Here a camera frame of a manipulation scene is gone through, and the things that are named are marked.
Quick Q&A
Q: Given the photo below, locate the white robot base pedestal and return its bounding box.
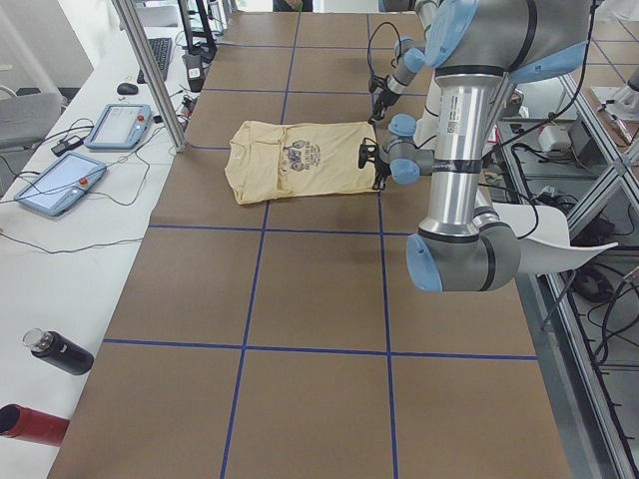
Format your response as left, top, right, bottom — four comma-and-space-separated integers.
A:
393, 79, 470, 178

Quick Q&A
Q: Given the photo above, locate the black keyboard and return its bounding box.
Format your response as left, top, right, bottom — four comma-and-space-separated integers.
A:
148, 37, 173, 81

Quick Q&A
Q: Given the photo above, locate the white plastic chair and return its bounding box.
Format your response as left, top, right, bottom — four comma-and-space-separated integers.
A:
494, 204, 618, 274

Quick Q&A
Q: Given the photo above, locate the blue teach pendant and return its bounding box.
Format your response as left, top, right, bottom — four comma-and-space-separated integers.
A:
84, 104, 153, 151
14, 152, 107, 217

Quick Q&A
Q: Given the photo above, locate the black water bottle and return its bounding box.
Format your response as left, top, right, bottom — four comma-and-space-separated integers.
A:
22, 328, 94, 375

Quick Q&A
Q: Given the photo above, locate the cream long-sleeve graphic t-shirt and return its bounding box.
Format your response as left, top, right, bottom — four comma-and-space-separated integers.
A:
225, 121, 375, 205

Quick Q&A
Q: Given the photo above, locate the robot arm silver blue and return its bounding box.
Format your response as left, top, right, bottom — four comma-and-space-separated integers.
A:
366, 1, 440, 125
359, 1, 596, 292

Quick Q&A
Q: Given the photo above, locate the aluminium frame post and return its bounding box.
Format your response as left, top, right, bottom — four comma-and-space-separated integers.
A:
112, 0, 186, 153

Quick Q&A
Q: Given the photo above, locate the near blue teach pendant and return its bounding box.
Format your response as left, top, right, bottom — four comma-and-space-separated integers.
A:
14, 152, 107, 217

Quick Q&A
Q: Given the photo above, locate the far blue teach pendant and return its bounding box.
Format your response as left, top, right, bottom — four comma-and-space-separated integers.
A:
84, 104, 153, 151

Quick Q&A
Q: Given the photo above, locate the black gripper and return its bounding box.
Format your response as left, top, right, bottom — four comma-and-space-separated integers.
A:
372, 159, 391, 192
368, 88, 399, 124

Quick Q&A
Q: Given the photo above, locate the black computer mouse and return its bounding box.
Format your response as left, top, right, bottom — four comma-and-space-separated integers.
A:
117, 82, 139, 96

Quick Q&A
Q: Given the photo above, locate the red water bottle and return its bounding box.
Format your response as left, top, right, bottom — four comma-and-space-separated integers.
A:
1, 404, 70, 447

